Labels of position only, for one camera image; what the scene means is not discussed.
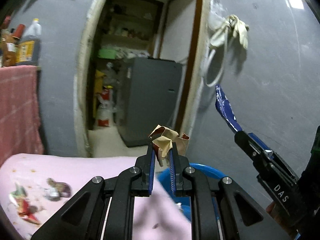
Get tan paper wrapper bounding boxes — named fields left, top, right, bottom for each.
left=149, top=125, right=190, bottom=167

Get blue snack wrapper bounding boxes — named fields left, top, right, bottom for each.
left=215, top=85, right=242, bottom=133

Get crumpled foil trash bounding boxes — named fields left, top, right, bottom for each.
left=43, top=178, right=72, bottom=202

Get red green trash wrapper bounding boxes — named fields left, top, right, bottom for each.
left=9, top=183, right=41, bottom=225

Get blue plastic basin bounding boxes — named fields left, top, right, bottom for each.
left=157, top=162, right=228, bottom=222

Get pink table cloth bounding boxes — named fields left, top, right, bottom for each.
left=1, top=153, right=191, bottom=239

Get red white sack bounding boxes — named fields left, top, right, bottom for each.
left=96, top=86, right=114, bottom=127

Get red plaid cloth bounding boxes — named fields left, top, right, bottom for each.
left=1, top=66, right=44, bottom=164

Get grey washing machine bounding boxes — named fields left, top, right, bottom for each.
left=116, top=57, right=183, bottom=147

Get green plastic box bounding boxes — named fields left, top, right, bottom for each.
left=98, top=48, right=117, bottom=60

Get large oil jug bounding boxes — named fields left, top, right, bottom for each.
left=16, top=18, right=42, bottom=66

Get white hanging gloves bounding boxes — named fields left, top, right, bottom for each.
left=209, top=14, right=250, bottom=51

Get brown sauce bottle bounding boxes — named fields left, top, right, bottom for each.
left=1, top=24, right=25, bottom=67

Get white hose loop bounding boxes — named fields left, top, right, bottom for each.
left=201, top=24, right=230, bottom=88

